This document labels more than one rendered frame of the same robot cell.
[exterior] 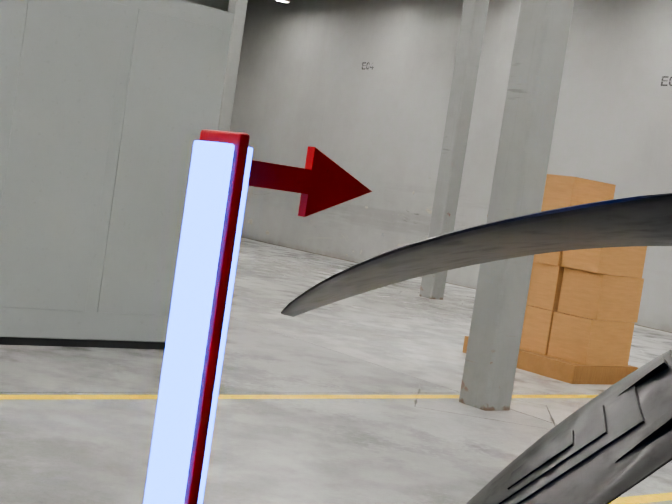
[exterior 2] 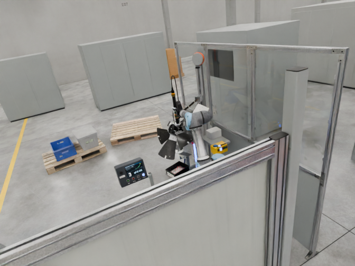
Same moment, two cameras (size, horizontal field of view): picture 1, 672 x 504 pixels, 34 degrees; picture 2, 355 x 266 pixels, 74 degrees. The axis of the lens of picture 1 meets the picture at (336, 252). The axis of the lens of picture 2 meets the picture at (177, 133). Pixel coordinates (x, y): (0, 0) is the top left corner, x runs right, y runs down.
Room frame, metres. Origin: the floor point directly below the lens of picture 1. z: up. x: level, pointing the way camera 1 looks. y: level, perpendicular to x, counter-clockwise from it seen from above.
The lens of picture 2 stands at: (-0.10, 2.17, 2.38)
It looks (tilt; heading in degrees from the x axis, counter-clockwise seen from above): 26 degrees down; 286
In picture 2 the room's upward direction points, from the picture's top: 9 degrees counter-clockwise
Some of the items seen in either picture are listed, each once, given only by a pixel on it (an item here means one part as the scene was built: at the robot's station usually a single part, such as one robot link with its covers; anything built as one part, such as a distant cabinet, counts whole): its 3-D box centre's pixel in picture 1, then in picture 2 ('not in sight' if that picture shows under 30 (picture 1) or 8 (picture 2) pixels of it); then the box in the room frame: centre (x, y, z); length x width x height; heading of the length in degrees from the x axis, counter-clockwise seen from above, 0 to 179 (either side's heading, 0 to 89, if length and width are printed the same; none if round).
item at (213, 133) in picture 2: not in sight; (213, 132); (0.24, -0.74, 0.92); 0.17 x 0.16 x 0.11; 39
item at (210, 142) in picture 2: not in sight; (214, 140); (0.21, -0.66, 0.85); 0.36 x 0.24 x 0.03; 129
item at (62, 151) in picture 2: not in sight; (63, 148); (3.49, -1.53, 0.25); 0.60 x 0.41 x 0.22; 136
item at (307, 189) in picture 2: not in sight; (231, 160); (0.00, -0.68, 0.50); 2.59 x 0.03 x 0.91; 129
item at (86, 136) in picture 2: not in sight; (86, 138); (3.14, -1.89, 0.31); 0.60 x 0.42 x 0.33; 136
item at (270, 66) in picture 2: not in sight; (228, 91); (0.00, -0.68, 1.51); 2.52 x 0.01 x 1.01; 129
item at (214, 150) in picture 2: not in sight; (218, 148); (0.11, -0.13, 1.02); 0.16 x 0.10 x 0.11; 39
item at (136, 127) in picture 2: not in sight; (137, 129); (2.32, -2.74, 0.07); 1.20 x 1.00 x 0.15; 23
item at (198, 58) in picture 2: not in sight; (198, 58); (0.37, -0.92, 1.88); 0.16 x 0.07 x 0.16; 164
